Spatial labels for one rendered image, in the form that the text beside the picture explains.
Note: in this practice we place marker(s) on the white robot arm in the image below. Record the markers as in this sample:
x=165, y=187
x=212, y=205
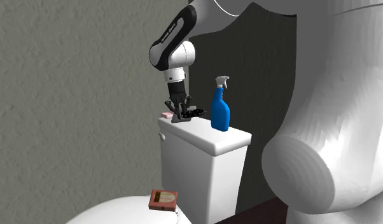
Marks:
x=334, y=93

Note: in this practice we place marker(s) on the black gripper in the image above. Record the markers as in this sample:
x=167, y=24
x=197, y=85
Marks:
x=177, y=90

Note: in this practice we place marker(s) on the black lumpy object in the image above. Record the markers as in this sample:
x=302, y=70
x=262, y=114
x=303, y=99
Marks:
x=195, y=112

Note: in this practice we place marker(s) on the red-brown flat box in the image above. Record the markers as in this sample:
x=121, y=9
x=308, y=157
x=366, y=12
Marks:
x=163, y=200

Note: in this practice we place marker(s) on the white toilet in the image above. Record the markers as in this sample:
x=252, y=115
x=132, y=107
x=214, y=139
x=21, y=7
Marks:
x=204, y=167

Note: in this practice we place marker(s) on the blue spray bottle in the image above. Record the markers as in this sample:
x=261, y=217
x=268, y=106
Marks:
x=220, y=111

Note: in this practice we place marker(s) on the pink soap bar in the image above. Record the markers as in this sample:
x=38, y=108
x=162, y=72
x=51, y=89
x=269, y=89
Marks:
x=167, y=115

